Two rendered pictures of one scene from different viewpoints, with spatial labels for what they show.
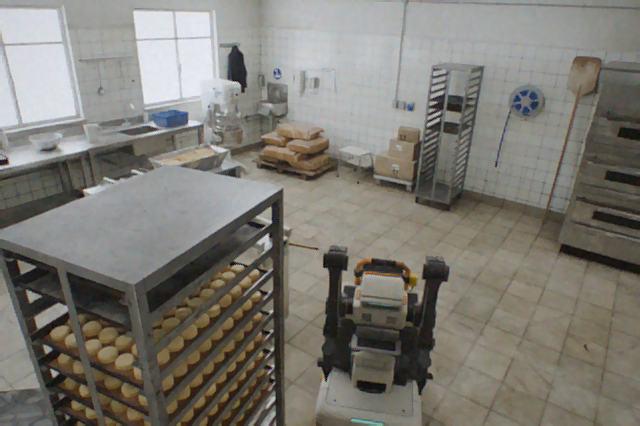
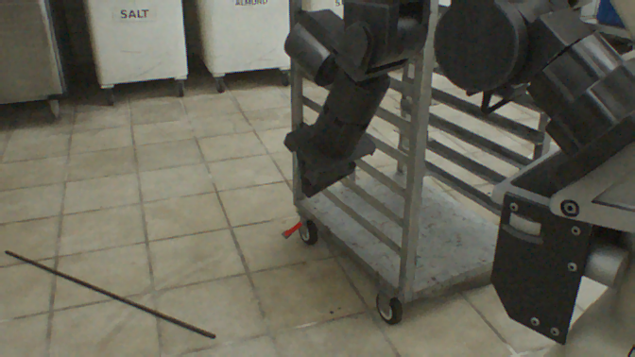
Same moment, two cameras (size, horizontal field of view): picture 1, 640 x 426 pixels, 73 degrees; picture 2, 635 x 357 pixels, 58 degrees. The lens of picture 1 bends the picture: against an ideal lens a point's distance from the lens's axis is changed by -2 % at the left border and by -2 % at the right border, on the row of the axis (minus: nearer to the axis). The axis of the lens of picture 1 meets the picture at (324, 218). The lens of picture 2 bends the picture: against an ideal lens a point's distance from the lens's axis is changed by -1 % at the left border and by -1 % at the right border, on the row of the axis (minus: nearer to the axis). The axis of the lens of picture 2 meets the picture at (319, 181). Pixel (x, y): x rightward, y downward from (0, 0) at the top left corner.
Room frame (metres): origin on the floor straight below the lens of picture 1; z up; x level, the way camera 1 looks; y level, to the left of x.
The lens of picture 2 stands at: (1.91, -0.99, 1.12)
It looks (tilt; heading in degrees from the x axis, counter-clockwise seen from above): 27 degrees down; 127
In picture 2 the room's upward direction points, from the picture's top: straight up
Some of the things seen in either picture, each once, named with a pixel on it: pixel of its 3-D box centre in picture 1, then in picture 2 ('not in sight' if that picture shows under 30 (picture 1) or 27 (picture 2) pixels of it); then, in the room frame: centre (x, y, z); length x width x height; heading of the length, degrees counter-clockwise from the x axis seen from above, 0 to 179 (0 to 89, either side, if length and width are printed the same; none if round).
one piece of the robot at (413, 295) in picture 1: (376, 328); not in sight; (2.19, -0.35, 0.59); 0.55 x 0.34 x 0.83; 82
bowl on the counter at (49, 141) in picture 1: (46, 142); not in sight; (4.72, 3.16, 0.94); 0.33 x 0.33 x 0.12
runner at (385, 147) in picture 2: not in sight; (356, 127); (1.06, 0.30, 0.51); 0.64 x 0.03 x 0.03; 157
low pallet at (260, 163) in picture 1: (295, 164); not in sight; (6.96, 0.52, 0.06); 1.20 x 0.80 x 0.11; 58
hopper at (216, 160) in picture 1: (191, 162); not in sight; (3.27, 1.06, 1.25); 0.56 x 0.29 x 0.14; 145
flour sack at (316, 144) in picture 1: (309, 143); not in sight; (6.80, 0.29, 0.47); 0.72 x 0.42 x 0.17; 151
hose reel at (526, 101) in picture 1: (519, 129); not in sight; (5.60, -2.44, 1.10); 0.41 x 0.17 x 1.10; 56
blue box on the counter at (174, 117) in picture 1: (171, 118); not in sight; (6.09, 2.20, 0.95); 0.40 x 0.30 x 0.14; 149
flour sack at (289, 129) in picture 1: (299, 131); not in sight; (6.95, 0.47, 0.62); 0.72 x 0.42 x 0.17; 62
